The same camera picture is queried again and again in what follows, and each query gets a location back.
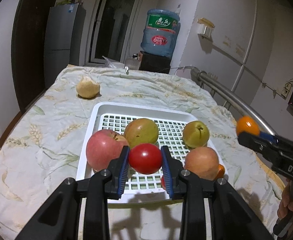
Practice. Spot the small wall shelf box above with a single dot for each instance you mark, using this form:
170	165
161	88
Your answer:
205	28

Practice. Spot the green pear with stem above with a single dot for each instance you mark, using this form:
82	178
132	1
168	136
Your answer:
195	134

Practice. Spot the plain orange mandarin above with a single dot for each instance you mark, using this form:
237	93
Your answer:
248	125

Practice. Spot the stainless steel bed rail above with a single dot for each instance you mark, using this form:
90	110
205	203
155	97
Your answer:
201	77

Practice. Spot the person's right hand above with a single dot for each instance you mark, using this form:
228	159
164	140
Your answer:
286	203

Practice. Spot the large pinkish yellow apple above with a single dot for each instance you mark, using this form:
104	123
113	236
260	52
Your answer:
203	161

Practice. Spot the red cherry tomato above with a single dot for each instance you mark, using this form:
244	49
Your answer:
163	182
145	158

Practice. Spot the glass balcony door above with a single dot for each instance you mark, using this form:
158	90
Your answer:
112	28

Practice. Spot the red apple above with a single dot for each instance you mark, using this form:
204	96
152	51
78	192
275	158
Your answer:
102	147

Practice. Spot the orange mandarin with stem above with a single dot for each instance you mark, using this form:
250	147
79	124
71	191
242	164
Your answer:
221	172

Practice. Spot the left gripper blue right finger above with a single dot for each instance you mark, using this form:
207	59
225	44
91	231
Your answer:
230	215

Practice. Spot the white wall pipe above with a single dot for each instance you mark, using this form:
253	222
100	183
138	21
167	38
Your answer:
245	24

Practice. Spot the grey refrigerator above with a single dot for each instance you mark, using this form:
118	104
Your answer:
63	39

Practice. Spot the yellow blanket edge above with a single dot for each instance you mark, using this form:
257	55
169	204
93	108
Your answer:
278	181

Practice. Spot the bitten peeled apple core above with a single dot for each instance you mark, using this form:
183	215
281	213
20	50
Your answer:
87	88

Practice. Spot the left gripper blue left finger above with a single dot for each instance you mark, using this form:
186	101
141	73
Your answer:
58	217

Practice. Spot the floral bed quilt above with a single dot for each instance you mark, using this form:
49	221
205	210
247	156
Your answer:
44	147

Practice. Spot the dark wooden door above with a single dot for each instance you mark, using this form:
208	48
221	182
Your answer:
27	50

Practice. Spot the blue water jug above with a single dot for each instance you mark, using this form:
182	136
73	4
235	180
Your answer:
160	32

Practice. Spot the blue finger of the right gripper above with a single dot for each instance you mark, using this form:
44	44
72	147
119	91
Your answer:
268	137

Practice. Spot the black water dispenser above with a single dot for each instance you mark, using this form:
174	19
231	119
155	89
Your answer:
154	63

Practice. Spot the wall power socket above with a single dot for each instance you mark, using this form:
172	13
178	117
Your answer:
287	88

